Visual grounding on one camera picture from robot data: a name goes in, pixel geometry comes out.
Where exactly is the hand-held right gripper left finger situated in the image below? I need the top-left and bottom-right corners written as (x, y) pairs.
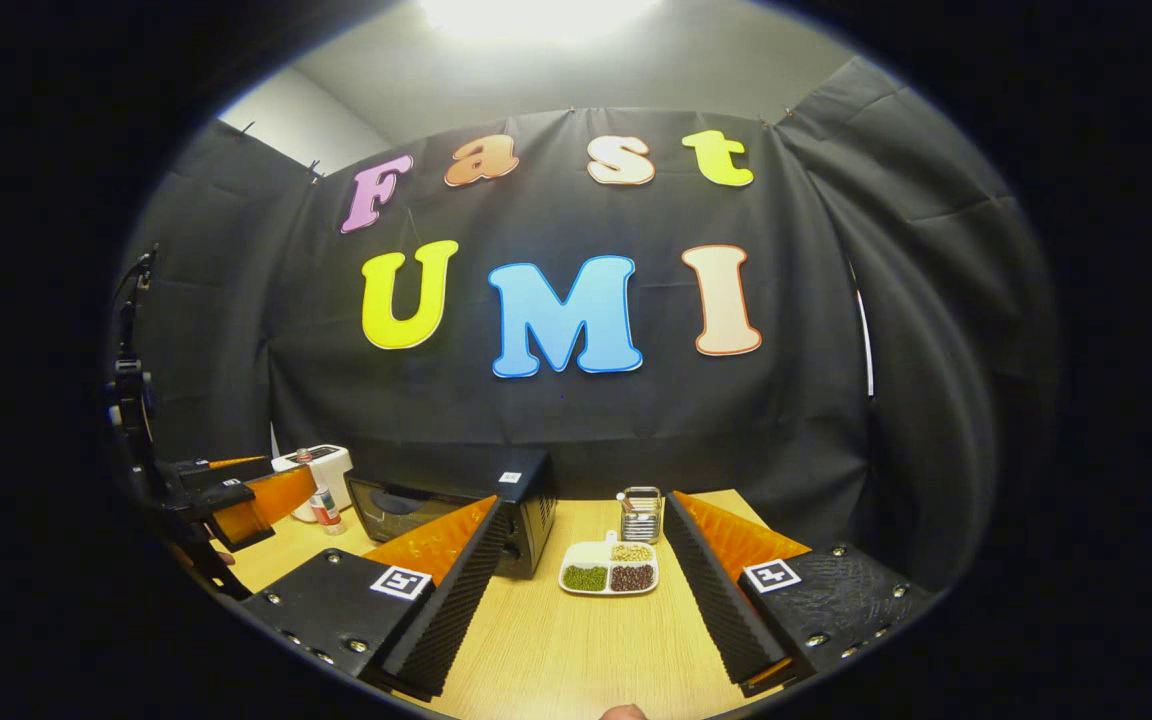
top-left (239, 493), bottom-right (507, 701)

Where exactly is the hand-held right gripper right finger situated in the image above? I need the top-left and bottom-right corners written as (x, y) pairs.
top-left (663, 490), bottom-right (937, 699)

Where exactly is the black electric oven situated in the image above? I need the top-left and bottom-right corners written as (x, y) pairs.
top-left (344, 450), bottom-right (559, 579)

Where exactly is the small red label bottle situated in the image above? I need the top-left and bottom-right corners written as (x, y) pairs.
top-left (308, 483), bottom-right (344, 536)

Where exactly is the white toaster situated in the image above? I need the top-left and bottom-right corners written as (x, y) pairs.
top-left (271, 444), bottom-right (355, 523)

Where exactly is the white divided bean tray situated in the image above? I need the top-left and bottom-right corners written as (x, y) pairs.
top-left (558, 538), bottom-right (660, 598)

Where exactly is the black backdrop cloth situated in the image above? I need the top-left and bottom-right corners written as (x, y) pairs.
top-left (111, 55), bottom-right (1062, 591)

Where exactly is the large ceiling light panel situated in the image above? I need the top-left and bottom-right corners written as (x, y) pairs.
top-left (416, 0), bottom-right (662, 46)

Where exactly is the wire mesh basket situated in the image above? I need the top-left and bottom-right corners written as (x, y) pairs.
top-left (620, 486), bottom-right (664, 544)

